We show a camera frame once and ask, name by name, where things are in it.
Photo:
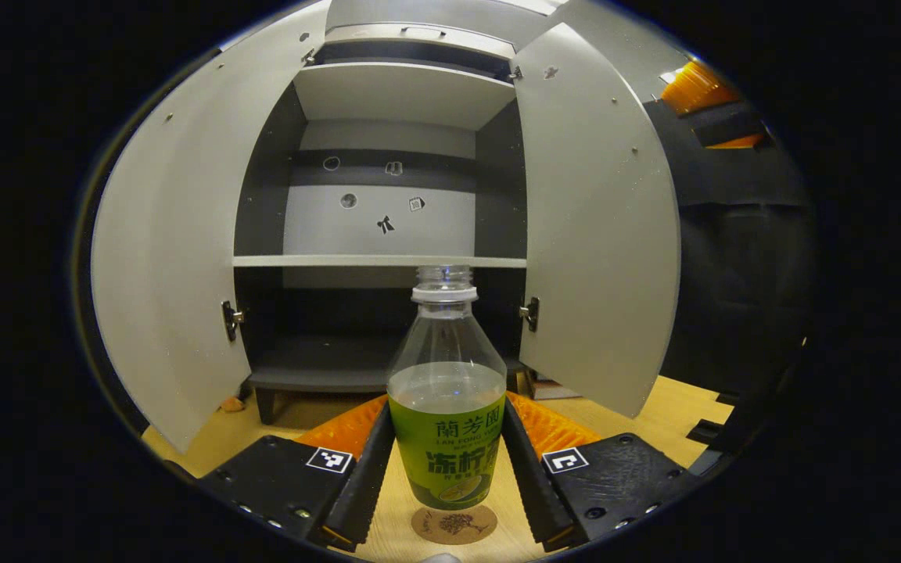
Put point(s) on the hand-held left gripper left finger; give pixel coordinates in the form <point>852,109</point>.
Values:
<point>372,469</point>

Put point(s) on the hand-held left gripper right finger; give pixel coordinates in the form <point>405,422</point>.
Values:
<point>525,477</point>

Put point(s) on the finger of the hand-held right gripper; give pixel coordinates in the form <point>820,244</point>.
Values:
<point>697,90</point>
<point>736,141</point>

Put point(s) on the green label plastic bottle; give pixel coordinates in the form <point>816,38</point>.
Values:
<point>446,461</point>

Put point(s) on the round brown coaster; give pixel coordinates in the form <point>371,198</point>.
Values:
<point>454,528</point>

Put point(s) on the grey cabinet door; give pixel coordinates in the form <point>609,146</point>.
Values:
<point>177,234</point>
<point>599,234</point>

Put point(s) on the grey cabinet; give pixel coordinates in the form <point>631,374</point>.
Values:
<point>403,94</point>

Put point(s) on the black backdrop cloth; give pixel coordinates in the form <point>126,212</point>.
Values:
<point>732,274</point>

